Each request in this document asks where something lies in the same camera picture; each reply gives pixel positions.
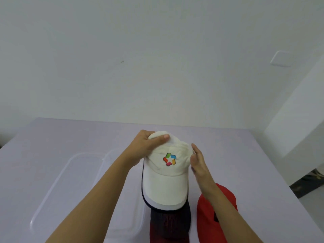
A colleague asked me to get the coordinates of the white cap with colourful logo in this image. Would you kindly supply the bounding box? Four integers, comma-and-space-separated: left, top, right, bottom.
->
141, 131, 194, 212

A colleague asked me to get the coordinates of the clear plastic container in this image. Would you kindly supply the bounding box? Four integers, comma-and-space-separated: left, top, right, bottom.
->
92, 148, 147, 243

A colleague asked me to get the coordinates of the dark grey and maroon cap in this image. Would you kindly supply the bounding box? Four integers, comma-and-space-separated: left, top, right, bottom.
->
149, 201, 191, 243

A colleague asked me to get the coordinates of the dark object on floor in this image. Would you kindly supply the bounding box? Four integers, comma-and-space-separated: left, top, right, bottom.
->
289, 168, 324, 199

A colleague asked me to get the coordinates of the person's left forearm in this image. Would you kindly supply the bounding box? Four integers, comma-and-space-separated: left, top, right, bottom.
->
45, 155, 135, 243

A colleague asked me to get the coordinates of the person's right hand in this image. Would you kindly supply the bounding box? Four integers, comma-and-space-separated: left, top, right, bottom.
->
190, 143, 216, 198

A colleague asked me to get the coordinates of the clear plastic lid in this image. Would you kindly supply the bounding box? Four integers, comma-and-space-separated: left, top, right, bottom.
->
30, 152, 107, 233

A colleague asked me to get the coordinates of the red cap with black patch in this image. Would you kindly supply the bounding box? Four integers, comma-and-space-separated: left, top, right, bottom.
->
196, 183, 238, 243

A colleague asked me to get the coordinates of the person's left hand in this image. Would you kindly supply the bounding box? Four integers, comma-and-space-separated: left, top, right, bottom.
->
123, 130, 170, 170

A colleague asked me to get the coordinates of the person's right forearm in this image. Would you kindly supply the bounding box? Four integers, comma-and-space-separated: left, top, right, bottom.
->
200, 183, 264, 243

